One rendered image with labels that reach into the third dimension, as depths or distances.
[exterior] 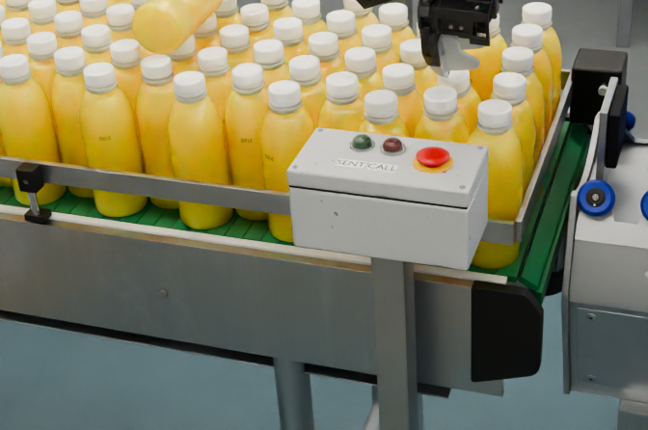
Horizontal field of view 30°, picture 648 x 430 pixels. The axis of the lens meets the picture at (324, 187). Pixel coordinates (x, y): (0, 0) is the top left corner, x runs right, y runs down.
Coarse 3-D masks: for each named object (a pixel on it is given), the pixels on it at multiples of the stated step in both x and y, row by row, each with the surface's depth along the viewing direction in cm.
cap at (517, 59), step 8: (512, 48) 151; (520, 48) 151; (528, 48) 151; (504, 56) 149; (512, 56) 149; (520, 56) 149; (528, 56) 149; (504, 64) 150; (512, 64) 149; (520, 64) 148; (528, 64) 149
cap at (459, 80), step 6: (450, 72) 146; (456, 72) 146; (462, 72) 146; (468, 72) 146; (438, 78) 146; (444, 78) 146; (450, 78) 145; (456, 78) 145; (462, 78) 145; (468, 78) 146; (438, 84) 147; (444, 84) 145; (450, 84) 145; (456, 84) 145; (462, 84) 145; (468, 84) 146; (456, 90) 145; (462, 90) 146
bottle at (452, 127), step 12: (456, 108) 142; (420, 120) 143; (432, 120) 142; (444, 120) 142; (456, 120) 142; (420, 132) 143; (432, 132) 142; (444, 132) 141; (456, 132) 142; (468, 132) 144
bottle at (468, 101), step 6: (468, 90) 147; (474, 90) 149; (462, 96) 146; (468, 96) 147; (474, 96) 148; (462, 102) 147; (468, 102) 147; (474, 102) 148; (480, 102) 149; (462, 108) 147; (468, 108) 147; (474, 108) 148; (462, 114) 147; (468, 114) 147; (474, 114) 148; (468, 120) 148; (474, 120) 148; (468, 126) 148; (474, 126) 148
